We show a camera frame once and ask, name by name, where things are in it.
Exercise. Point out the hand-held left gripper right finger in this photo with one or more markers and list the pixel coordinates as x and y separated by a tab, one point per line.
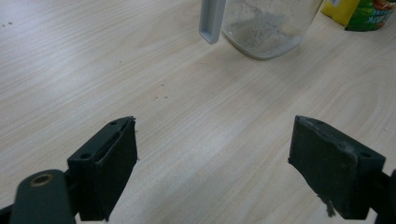
336	168

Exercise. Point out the clear jar with grey lid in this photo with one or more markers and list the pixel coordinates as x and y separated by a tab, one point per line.
264	31

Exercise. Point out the yellow seasoning bag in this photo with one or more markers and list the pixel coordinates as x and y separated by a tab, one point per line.
367	15

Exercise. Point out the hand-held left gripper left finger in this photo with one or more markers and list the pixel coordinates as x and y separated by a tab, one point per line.
106	168

